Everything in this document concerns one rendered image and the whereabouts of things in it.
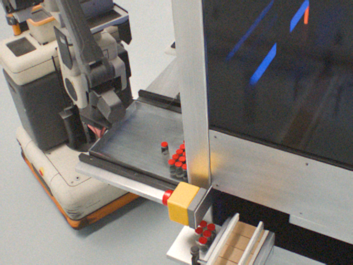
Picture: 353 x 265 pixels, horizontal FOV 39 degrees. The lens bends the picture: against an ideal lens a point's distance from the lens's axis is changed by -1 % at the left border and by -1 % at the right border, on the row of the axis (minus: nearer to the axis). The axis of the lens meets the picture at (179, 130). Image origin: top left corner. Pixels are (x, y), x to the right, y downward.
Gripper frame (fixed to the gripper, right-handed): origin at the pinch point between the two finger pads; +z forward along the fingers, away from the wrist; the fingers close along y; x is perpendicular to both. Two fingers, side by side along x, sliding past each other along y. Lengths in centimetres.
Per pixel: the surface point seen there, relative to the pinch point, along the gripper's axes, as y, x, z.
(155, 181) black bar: 23.2, -7.8, -1.6
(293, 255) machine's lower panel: 65, -13, -6
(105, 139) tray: 0.4, 1.8, 3.7
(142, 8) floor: -111, 219, 119
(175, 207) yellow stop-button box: 35.8, -21.8, -16.3
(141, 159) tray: 14.4, -0.2, 2.0
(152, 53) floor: -71, 165, 110
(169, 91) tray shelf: 6.1, 32.3, 4.2
